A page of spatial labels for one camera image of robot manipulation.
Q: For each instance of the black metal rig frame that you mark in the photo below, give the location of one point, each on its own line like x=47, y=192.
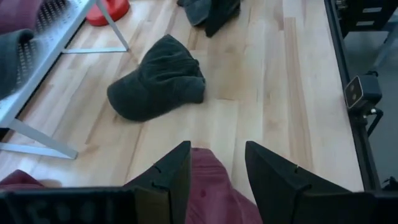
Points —
x=342, y=62

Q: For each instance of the red desk lamp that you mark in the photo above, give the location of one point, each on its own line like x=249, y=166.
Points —
x=109, y=9

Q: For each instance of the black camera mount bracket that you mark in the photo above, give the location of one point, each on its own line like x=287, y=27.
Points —
x=377, y=115

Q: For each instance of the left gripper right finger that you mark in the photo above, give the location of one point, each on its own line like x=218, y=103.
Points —
x=280, y=193

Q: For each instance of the black equipment box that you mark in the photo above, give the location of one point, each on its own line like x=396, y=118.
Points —
x=373, y=18

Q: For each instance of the dark baseball cap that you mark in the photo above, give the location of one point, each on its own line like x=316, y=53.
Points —
x=155, y=84
x=214, y=15
x=9, y=59

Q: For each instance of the maroon baseball cap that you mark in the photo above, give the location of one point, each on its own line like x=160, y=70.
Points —
x=214, y=193
x=15, y=14
x=18, y=182

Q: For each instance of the white perforated metal rack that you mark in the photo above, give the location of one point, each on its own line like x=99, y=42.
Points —
x=59, y=25

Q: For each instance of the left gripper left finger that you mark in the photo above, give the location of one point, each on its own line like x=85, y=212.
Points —
x=168, y=186

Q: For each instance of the black table-level camera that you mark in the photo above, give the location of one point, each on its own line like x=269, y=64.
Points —
x=362, y=93

